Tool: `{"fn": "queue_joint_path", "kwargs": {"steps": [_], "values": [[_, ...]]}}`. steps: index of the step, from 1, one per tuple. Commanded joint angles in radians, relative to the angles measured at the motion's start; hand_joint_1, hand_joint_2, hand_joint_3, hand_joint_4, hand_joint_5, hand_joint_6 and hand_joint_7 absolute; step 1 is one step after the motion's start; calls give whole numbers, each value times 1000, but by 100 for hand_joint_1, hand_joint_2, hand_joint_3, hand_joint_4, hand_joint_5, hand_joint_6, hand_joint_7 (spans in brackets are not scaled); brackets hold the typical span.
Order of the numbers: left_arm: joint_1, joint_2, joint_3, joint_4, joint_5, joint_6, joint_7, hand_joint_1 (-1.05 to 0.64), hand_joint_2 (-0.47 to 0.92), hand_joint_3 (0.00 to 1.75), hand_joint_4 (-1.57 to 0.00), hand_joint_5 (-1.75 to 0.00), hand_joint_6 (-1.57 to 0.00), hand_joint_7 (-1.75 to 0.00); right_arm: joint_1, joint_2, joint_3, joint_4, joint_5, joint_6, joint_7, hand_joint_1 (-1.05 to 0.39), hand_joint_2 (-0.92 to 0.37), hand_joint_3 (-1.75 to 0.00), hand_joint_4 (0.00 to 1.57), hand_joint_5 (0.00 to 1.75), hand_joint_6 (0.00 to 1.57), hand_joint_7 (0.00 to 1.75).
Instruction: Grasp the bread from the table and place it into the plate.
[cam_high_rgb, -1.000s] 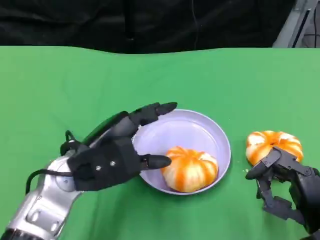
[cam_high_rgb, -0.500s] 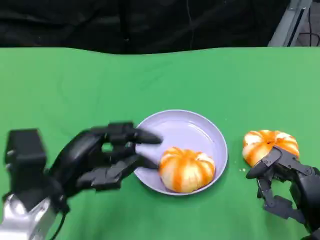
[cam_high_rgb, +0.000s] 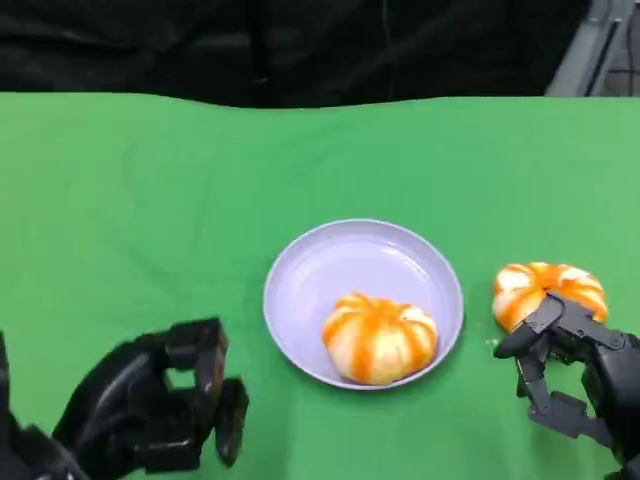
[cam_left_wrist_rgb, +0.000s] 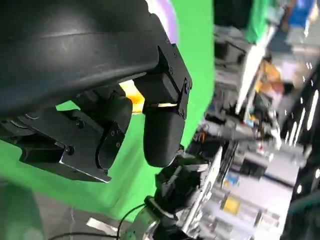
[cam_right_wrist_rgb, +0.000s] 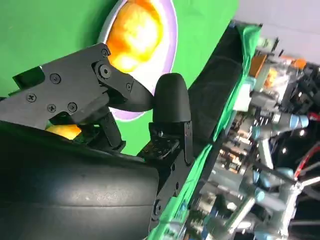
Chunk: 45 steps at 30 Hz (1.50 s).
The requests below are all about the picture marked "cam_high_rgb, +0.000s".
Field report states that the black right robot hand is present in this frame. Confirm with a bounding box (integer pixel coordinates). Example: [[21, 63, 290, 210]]
[[493, 292, 640, 466]]

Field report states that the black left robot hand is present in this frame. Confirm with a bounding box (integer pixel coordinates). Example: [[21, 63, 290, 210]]
[[52, 317, 250, 474]]

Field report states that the orange and white bread roll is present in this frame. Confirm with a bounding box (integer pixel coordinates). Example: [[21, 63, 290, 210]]
[[491, 260, 610, 335], [321, 291, 440, 386]]

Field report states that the green table cloth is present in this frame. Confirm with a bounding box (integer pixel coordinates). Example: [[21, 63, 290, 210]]
[[0, 90, 640, 480]]

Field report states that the lilac plate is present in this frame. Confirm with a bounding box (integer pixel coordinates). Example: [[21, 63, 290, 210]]
[[262, 217, 465, 392]]

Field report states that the black backdrop cloth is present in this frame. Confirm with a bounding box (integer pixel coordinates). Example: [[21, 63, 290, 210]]
[[0, 0, 587, 109]]

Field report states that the grey metal frame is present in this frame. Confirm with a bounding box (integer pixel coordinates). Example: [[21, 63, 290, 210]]
[[543, 0, 640, 98]]

